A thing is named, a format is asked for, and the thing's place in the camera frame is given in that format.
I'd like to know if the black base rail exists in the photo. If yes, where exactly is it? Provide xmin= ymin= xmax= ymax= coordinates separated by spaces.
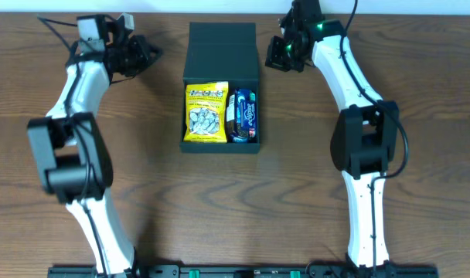
xmin=47 ymin=263 xmax=440 ymax=278

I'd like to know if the blue Oreo cookie pack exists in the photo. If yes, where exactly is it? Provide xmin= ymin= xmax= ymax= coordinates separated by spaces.
xmin=229 ymin=132 xmax=249 ymax=144

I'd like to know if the yellow snack bag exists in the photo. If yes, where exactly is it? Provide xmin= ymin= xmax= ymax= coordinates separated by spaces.
xmin=183 ymin=81 xmax=229 ymax=144

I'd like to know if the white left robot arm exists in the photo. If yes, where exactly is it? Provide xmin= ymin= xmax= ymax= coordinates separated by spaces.
xmin=27 ymin=13 xmax=162 ymax=277

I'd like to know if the small red green candy bar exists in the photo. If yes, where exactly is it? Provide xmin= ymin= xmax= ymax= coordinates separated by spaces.
xmin=225 ymin=94 xmax=236 ymax=134

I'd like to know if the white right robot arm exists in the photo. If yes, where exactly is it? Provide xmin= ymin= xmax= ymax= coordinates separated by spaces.
xmin=265 ymin=0 xmax=399 ymax=270

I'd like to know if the dark green box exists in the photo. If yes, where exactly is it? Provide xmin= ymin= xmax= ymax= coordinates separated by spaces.
xmin=179 ymin=22 xmax=261 ymax=154

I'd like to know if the dark blue Eclipse mint pack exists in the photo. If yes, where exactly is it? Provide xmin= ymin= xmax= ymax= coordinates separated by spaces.
xmin=234 ymin=89 xmax=257 ymax=141

